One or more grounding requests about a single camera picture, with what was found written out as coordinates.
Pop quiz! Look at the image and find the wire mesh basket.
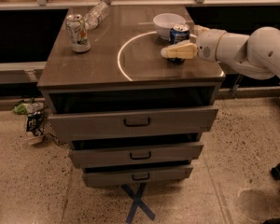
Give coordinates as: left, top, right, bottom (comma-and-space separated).
24, 108, 63, 146

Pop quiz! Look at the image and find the white green 7up can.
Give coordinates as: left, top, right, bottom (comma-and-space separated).
65, 14, 91, 53

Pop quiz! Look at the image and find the grey drawer cabinet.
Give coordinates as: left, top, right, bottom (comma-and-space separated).
38, 6, 225, 174

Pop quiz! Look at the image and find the middle grey drawer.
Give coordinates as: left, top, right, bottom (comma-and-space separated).
69, 142, 203, 168

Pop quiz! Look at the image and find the green snack bag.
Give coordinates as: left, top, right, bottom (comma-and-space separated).
12, 98, 45, 116

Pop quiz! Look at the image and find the blue pepsi can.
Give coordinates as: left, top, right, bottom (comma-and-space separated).
169, 23, 190, 45

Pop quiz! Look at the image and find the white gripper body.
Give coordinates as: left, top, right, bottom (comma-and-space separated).
196, 29, 226, 62

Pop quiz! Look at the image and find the clear plastic water bottle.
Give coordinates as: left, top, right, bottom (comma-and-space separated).
84, 1, 109, 30

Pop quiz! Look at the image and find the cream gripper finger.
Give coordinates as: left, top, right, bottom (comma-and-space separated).
193, 25, 209, 36
161, 40, 197, 59

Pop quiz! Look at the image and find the blue tape cross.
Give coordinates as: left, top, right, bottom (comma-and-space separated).
121, 183, 155, 224

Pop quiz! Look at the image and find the black snack bag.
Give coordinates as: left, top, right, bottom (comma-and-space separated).
26, 111, 43, 136

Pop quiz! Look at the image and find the top grey drawer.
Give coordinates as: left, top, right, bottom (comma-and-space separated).
49, 105, 217, 141

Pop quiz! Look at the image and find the black chair caster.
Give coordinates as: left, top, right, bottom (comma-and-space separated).
271, 163, 280, 180

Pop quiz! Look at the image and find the grey drawer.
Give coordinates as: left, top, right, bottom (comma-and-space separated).
82, 164, 193, 188
69, 142, 203, 168
49, 105, 217, 141

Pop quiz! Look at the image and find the bottom grey drawer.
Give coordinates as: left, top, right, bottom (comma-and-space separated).
82, 164, 193, 188

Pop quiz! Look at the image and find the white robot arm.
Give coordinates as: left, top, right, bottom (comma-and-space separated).
161, 25, 280, 80

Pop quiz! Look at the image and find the white bowl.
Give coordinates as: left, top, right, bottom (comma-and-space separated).
153, 13, 186, 40

